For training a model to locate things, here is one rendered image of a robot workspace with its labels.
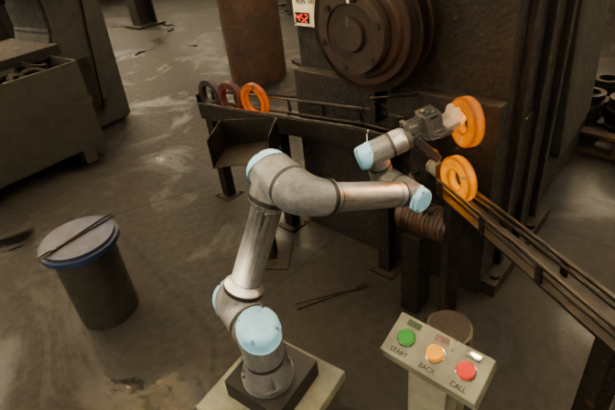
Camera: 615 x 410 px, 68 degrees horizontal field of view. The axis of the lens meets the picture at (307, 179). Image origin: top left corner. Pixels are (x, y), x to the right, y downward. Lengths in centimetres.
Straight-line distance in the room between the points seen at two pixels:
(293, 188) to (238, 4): 353
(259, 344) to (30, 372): 128
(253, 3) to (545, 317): 349
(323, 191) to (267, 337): 41
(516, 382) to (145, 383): 138
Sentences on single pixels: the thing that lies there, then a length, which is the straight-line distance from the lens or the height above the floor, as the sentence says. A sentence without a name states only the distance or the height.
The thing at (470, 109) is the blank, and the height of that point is 96.
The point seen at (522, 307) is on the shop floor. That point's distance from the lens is 216.
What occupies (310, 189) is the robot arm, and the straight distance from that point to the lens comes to 108.
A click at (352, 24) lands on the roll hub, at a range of 163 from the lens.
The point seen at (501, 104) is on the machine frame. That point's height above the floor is 87.
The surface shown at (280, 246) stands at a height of 1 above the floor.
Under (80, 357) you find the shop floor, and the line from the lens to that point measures 226.
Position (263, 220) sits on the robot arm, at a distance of 120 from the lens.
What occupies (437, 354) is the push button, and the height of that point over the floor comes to 61.
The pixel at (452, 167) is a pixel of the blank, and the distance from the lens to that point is 154.
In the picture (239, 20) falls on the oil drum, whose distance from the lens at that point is 453.
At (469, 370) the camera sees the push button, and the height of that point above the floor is 61.
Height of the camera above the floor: 152
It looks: 31 degrees down
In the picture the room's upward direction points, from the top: 7 degrees counter-clockwise
